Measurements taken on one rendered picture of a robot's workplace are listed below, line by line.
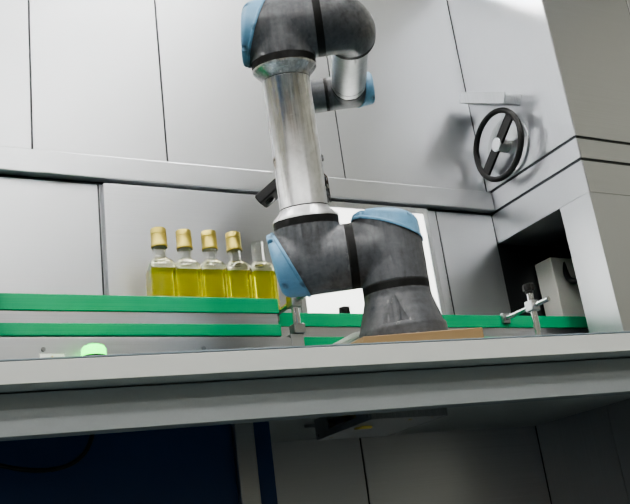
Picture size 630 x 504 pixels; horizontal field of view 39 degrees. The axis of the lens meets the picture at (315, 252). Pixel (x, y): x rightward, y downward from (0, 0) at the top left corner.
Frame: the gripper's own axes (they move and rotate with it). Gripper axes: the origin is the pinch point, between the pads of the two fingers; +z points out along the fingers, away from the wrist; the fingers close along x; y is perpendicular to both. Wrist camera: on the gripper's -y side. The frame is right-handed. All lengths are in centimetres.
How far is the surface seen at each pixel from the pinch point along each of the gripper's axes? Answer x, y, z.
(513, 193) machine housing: 63, 45, -21
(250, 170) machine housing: 13.6, -15.3, -25.6
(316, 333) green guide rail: 2.9, -0.1, 21.0
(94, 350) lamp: -48, -25, 28
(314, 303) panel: 21.4, -5.2, 9.5
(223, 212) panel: 6.3, -20.7, -13.3
